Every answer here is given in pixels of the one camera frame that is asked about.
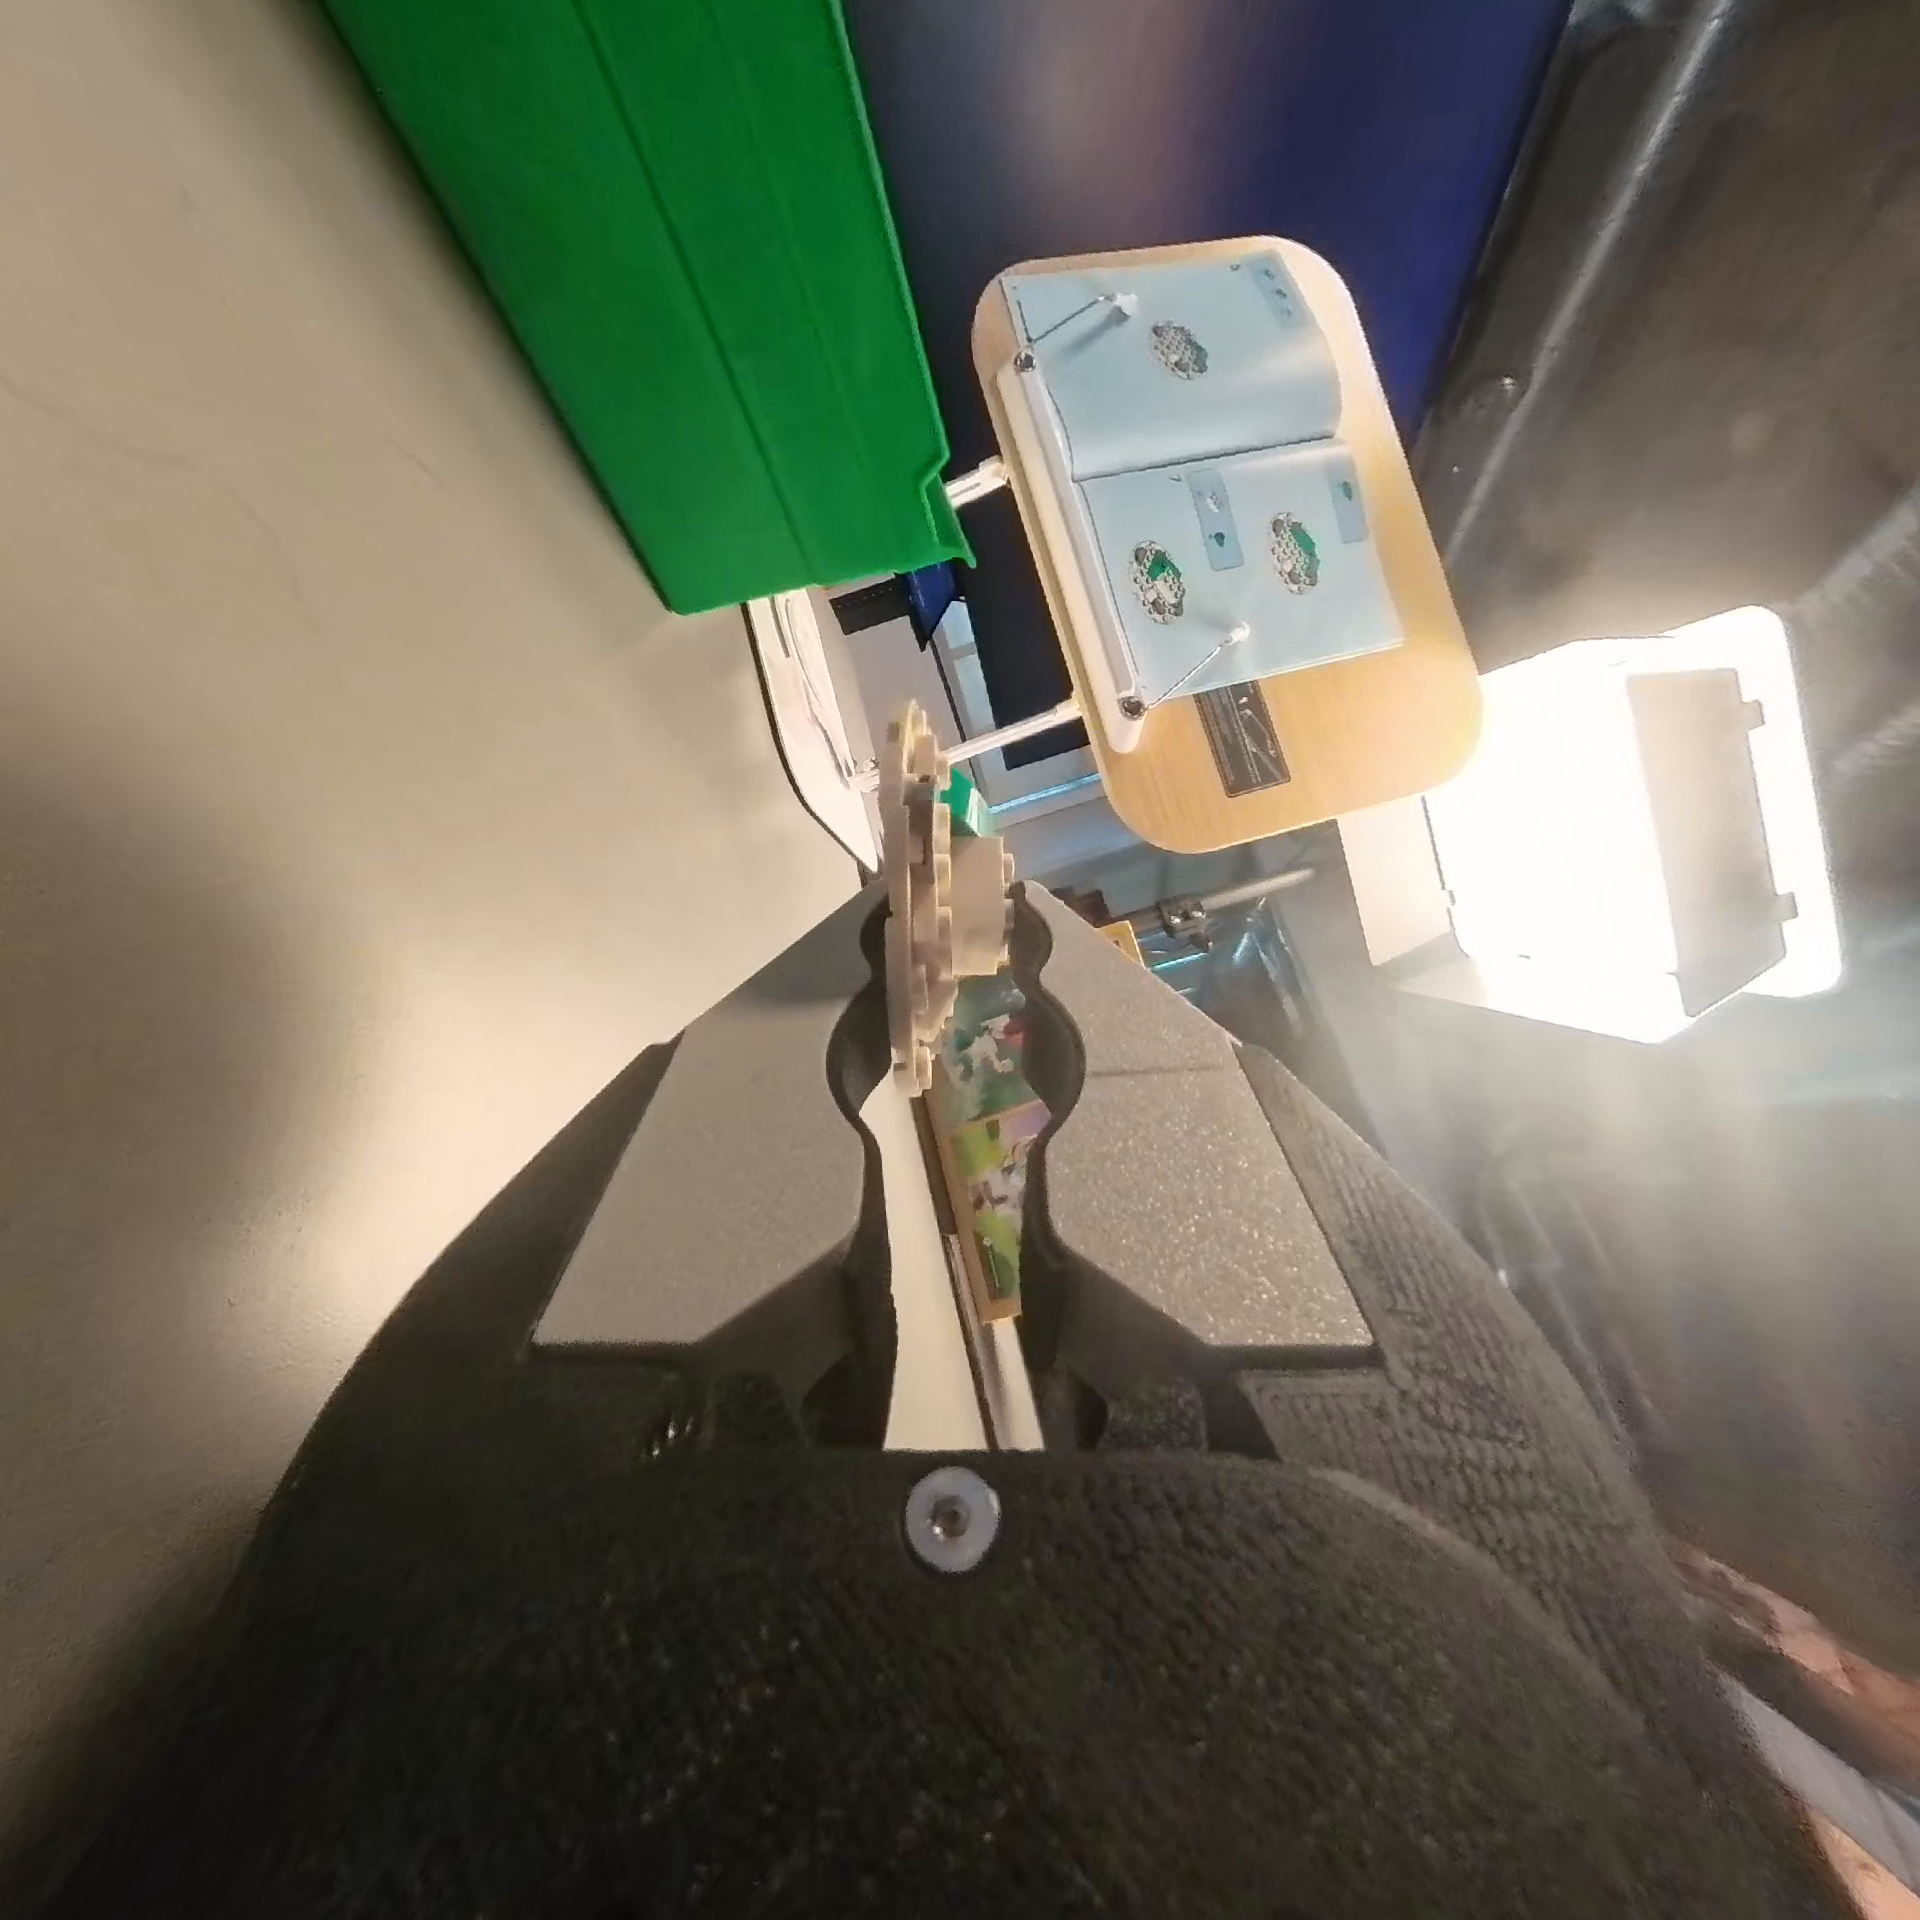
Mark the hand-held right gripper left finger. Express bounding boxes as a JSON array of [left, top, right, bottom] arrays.
[[529, 887, 901, 1381]]

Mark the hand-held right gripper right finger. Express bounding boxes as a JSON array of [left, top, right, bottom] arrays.
[[1012, 883, 1379, 1379]]

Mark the round white lego plate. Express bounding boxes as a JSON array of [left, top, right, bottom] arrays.
[[872, 703, 963, 1093]]

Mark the small light grey lego brick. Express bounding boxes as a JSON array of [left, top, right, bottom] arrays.
[[936, 838, 1017, 971]]

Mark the green plastic bin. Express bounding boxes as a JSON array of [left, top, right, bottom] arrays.
[[319, 0, 979, 619]]

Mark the metal clamp rod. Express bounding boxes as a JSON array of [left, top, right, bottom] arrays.
[[1147, 871, 1321, 947]]

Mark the wooden book stand white base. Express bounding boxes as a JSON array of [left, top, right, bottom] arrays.
[[743, 230, 1486, 877]]

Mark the bright studio light panel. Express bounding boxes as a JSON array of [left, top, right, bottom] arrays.
[[1338, 602, 1841, 1050]]

